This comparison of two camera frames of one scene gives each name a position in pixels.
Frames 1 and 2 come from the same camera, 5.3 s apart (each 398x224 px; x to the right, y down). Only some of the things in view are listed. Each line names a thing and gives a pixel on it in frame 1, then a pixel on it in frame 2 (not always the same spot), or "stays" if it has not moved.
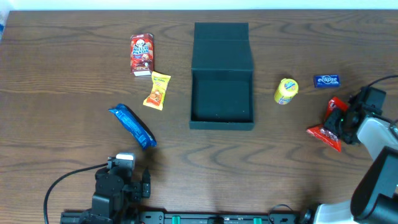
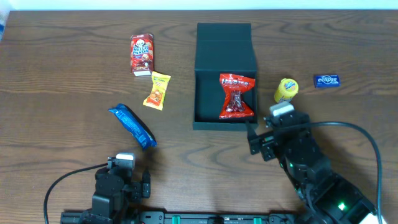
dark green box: [222, 78] stays
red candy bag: [326, 135] to [234, 86]
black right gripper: [334, 121] to [265, 143]
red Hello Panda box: [142, 54] stays
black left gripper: [137, 188] stays
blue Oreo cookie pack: [134, 126] stays
